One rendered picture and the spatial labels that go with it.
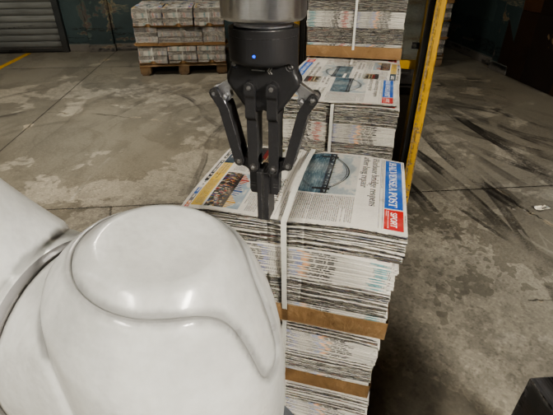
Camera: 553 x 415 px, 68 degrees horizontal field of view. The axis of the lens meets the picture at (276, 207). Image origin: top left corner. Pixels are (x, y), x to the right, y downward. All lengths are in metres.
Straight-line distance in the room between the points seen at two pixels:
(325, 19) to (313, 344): 1.27
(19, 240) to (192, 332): 0.17
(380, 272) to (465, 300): 1.55
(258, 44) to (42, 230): 0.26
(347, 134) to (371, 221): 0.60
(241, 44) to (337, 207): 0.35
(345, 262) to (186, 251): 0.45
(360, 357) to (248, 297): 0.65
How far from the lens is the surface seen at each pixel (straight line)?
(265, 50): 0.44
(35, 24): 8.25
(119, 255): 0.26
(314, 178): 0.79
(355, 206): 0.70
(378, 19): 1.75
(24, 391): 0.33
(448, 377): 1.88
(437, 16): 2.29
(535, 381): 0.89
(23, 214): 0.37
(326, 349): 0.90
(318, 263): 0.70
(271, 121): 0.48
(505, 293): 2.35
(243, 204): 0.70
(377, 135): 1.23
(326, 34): 1.77
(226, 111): 0.50
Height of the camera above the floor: 1.43
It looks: 32 degrees down
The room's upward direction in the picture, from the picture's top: straight up
